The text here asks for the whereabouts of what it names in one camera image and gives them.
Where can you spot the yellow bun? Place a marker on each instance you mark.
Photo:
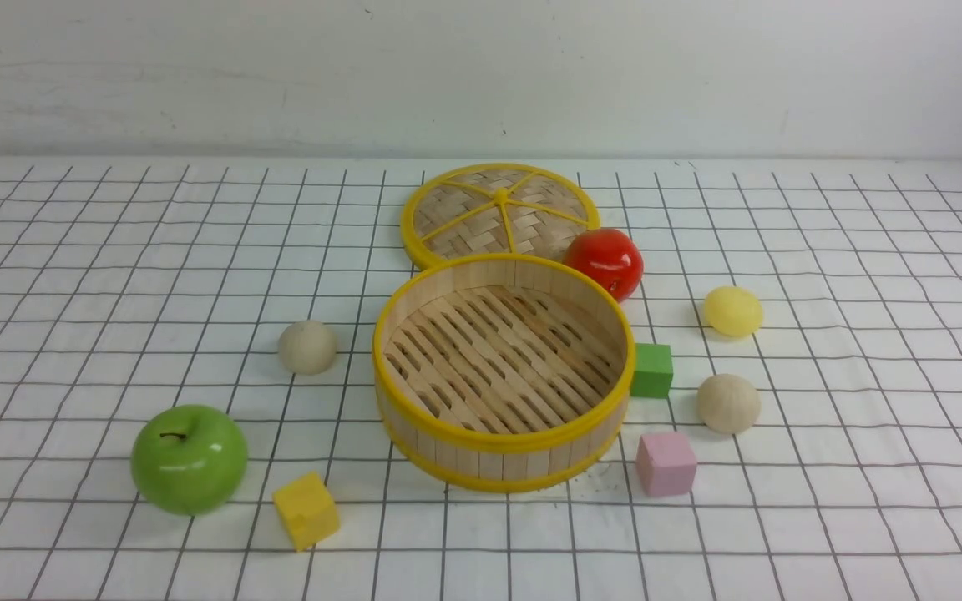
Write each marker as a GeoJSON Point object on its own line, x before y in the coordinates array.
{"type": "Point", "coordinates": [733, 311]}

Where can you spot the yellow cube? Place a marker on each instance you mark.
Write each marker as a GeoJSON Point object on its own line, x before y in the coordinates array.
{"type": "Point", "coordinates": [307, 511]}

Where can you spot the bamboo steamer tray yellow rim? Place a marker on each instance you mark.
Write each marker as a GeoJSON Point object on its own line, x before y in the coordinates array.
{"type": "Point", "coordinates": [502, 373]}

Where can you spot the pink cube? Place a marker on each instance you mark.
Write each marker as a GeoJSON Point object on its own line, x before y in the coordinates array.
{"type": "Point", "coordinates": [665, 463]}

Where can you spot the woven bamboo steamer lid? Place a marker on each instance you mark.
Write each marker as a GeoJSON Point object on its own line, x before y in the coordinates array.
{"type": "Point", "coordinates": [495, 208]}

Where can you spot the beige bun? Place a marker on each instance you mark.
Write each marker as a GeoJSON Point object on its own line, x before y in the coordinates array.
{"type": "Point", "coordinates": [307, 347]}
{"type": "Point", "coordinates": [728, 403]}

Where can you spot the green apple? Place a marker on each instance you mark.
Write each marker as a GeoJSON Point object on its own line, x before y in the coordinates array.
{"type": "Point", "coordinates": [189, 460]}

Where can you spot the green cube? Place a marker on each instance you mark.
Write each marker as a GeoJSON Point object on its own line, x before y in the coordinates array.
{"type": "Point", "coordinates": [653, 374]}

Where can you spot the white checkered tablecloth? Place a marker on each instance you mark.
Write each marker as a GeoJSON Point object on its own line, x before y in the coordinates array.
{"type": "Point", "coordinates": [130, 286]}

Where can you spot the red tomato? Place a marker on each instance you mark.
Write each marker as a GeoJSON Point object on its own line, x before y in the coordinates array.
{"type": "Point", "coordinates": [610, 258]}

